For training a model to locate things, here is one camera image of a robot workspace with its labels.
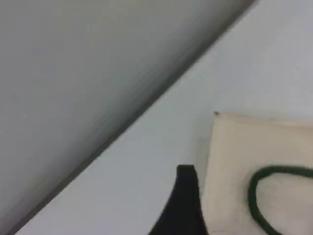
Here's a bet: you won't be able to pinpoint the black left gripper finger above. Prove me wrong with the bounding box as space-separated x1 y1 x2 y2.
148 164 208 235

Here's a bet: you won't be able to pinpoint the cream canvas handbag green handles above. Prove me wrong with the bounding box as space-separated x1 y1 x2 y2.
202 111 313 235

